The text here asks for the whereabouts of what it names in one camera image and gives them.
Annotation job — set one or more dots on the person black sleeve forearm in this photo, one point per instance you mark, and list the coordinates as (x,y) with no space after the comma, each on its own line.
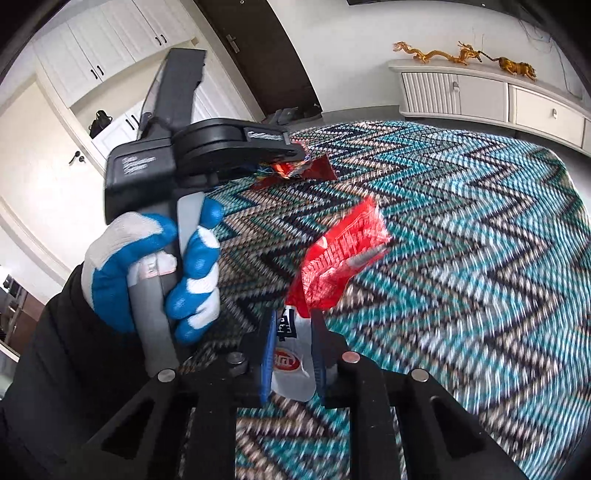
(74,375)

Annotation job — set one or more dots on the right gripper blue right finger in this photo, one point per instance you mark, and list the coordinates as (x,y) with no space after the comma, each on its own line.
(319,332)

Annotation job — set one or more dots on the teal zigzag woven rug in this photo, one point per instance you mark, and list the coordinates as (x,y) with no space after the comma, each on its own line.
(486,284)

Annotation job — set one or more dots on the golden dragon figurine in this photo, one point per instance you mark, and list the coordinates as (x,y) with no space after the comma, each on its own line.
(466,53)

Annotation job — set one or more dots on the red white snack packet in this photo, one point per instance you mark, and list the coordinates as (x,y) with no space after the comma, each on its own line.
(348,248)

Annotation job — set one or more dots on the left blue white gloved hand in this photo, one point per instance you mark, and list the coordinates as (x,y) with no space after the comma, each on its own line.
(193,303)

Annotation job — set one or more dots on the black bag on shelf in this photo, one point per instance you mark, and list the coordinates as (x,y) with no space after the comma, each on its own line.
(100,122)

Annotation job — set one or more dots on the white interior door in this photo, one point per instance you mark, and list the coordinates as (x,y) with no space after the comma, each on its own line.
(51,203)

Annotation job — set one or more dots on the black wall television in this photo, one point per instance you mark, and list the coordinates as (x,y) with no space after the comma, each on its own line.
(363,2)

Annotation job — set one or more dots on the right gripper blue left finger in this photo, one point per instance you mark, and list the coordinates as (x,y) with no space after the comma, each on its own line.
(267,336)

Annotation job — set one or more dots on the slippers by door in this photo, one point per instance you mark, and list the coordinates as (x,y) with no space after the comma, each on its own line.
(288,115)

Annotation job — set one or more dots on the red snack wrapper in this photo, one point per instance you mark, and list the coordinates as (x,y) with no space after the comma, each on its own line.
(318,168)

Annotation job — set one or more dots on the dark brown entrance door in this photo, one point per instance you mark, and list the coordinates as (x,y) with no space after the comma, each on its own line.
(264,55)

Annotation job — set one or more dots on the white wall cupboard unit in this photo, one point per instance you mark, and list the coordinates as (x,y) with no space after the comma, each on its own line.
(102,55)

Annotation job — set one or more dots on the white tv cabinet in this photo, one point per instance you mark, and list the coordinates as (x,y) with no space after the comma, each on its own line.
(489,96)

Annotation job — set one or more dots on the golden tiger figurine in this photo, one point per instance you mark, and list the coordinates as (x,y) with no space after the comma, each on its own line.
(512,67)

